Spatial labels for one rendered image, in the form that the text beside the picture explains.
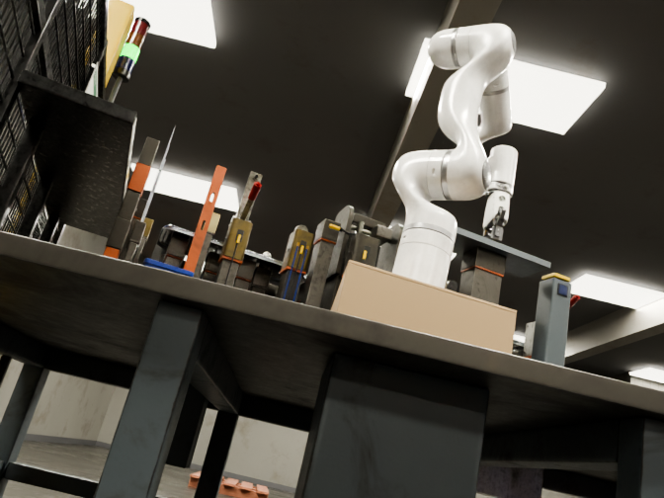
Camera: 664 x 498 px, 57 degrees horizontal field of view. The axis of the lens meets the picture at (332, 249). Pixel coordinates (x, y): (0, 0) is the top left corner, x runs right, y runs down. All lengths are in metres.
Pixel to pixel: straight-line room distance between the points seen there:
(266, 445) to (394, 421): 10.22
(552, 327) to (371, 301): 0.92
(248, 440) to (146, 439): 10.32
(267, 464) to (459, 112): 10.15
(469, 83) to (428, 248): 0.46
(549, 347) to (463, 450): 0.79
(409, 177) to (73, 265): 0.77
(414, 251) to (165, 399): 0.61
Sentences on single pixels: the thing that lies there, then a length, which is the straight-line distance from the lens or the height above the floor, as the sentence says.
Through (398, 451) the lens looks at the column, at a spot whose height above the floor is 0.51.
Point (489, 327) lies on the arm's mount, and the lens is 1.15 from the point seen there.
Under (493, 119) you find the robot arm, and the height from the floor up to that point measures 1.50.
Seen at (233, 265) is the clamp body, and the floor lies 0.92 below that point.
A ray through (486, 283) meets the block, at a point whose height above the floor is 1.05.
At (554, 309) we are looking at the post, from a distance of 1.94.
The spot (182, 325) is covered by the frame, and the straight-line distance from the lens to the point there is 1.07.
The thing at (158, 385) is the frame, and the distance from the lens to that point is 1.06.
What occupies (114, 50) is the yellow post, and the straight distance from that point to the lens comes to 2.64.
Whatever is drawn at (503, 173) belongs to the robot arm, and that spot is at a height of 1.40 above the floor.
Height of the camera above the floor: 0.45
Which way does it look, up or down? 20 degrees up
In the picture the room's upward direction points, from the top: 13 degrees clockwise
